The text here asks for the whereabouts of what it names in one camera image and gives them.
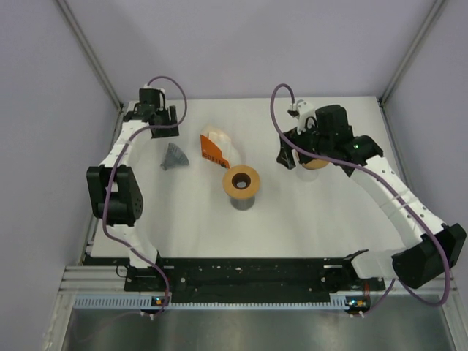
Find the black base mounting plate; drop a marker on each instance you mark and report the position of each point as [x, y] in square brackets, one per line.
[244, 280]

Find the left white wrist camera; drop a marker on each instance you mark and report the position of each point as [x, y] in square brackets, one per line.
[146, 86]

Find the orange white coffee filter bag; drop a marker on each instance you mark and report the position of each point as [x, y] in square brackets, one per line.
[217, 147]

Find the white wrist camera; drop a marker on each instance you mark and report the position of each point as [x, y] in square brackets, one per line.
[146, 86]
[304, 112]

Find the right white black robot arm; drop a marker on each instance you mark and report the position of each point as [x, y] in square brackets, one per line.
[430, 245]

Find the wooden rimmed glass dripper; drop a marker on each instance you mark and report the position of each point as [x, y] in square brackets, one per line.
[315, 164]

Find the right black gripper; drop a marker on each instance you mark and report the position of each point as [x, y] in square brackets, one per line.
[286, 156]

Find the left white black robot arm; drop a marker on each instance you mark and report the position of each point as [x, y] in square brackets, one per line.
[116, 198]

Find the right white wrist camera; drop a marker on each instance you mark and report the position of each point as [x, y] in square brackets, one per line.
[304, 112]

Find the grey slotted cable duct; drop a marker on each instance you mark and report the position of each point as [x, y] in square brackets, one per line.
[154, 303]

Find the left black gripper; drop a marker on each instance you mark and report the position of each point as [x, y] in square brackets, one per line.
[168, 114]

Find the aluminium frame rail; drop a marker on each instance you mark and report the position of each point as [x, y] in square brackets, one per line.
[93, 279]

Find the grey metal cone filter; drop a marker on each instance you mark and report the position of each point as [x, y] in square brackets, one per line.
[174, 157]

